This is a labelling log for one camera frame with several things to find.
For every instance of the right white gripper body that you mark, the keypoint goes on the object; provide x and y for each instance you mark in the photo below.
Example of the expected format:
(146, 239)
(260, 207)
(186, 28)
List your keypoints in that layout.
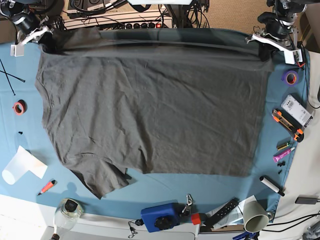
(17, 50)

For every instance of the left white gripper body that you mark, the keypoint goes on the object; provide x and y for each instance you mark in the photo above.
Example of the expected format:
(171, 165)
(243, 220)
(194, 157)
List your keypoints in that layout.
(291, 56)

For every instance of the dark grey T-shirt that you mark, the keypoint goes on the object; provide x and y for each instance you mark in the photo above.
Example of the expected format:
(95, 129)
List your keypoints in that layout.
(156, 106)

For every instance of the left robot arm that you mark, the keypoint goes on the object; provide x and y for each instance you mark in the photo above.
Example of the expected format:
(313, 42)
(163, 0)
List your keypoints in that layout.
(279, 32)

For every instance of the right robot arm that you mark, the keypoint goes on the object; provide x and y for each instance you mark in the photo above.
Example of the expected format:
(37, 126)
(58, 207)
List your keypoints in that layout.
(30, 24)

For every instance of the purple tape roll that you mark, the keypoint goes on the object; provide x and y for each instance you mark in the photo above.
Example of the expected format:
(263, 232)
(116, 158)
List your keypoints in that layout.
(290, 78)

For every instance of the red tape roll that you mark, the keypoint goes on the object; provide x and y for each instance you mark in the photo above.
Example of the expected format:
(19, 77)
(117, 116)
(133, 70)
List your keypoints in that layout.
(20, 107)

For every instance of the white electronic device box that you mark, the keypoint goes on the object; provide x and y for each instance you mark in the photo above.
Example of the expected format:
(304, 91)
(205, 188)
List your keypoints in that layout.
(296, 110)

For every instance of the orange black utility knife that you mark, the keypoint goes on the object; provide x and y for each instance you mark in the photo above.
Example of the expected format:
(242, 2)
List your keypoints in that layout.
(295, 132)

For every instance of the purple white glue tube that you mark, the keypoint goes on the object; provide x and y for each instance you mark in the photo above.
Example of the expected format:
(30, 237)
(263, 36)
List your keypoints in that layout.
(281, 155)

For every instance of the small black screws cluster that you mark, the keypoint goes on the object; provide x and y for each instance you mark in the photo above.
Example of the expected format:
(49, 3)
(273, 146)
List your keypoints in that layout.
(281, 164)

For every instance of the black power strip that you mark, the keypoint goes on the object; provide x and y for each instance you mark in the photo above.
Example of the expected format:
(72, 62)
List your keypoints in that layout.
(148, 25)

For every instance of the blue table cloth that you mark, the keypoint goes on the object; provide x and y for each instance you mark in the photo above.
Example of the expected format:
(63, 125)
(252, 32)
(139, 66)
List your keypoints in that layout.
(144, 190)

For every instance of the white marker black cap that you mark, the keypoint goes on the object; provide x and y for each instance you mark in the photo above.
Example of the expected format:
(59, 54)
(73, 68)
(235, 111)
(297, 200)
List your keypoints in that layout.
(272, 186)

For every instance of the orange marker pen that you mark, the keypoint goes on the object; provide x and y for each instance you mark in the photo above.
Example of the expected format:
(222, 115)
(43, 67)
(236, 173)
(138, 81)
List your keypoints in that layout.
(48, 186)

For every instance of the black power adapter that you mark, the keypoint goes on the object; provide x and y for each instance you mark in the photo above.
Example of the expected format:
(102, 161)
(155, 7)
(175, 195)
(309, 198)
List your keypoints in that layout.
(306, 200)

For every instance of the silver carabiner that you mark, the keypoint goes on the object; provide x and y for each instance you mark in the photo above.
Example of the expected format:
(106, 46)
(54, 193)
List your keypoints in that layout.
(189, 200)

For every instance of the grey-green mug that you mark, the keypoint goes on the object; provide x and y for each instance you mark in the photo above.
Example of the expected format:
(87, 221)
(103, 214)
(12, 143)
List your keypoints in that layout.
(255, 217)

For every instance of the paper sheets under remote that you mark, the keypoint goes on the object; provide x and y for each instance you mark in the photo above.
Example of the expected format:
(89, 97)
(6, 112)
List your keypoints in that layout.
(234, 216)

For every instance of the clear glass bottle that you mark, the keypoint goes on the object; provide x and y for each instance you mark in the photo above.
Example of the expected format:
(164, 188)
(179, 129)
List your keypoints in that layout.
(66, 217)

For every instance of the black remote control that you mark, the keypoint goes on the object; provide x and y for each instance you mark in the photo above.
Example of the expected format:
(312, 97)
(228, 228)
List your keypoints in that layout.
(221, 213)

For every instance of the red cube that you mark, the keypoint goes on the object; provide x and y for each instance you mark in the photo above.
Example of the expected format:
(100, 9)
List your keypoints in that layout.
(196, 219)

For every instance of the blue box with knob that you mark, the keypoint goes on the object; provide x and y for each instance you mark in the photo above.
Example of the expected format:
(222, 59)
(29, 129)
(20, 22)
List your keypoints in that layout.
(160, 218)

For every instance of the black cable tie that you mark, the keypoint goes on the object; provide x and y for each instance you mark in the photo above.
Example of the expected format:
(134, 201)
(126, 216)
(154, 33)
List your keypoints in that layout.
(13, 76)
(7, 77)

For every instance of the black lanyard clip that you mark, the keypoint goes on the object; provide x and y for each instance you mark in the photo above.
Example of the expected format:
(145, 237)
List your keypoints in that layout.
(133, 232)

